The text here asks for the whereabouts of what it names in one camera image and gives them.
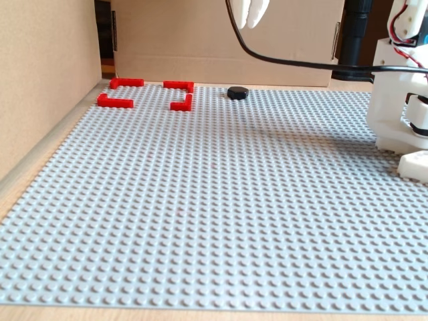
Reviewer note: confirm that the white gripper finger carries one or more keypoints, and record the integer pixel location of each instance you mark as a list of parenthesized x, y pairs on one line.
[(242, 13), (257, 11)]

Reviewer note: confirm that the black hexagonal Lego piece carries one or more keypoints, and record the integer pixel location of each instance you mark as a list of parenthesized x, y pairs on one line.
[(237, 92)]

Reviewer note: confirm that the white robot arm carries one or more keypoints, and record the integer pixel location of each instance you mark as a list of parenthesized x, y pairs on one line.
[(409, 20)]

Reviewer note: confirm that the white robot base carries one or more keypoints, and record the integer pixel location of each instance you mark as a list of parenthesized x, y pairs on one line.
[(388, 110)]

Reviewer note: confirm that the brown cardboard box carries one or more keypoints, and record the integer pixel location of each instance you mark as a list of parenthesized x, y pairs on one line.
[(187, 43)]

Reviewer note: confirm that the red L-shaped Lego beam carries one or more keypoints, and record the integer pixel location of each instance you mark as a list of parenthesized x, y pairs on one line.
[(115, 102), (127, 82), (182, 106), (177, 84)]

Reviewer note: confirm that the grey Lego baseplate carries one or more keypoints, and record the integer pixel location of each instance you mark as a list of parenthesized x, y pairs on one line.
[(200, 200)]

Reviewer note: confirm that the black stand pole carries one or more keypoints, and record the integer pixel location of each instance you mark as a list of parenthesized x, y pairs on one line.
[(357, 33)]

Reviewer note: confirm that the tan cardboard side panel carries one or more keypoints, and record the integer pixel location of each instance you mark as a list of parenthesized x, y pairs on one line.
[(43, 77)]

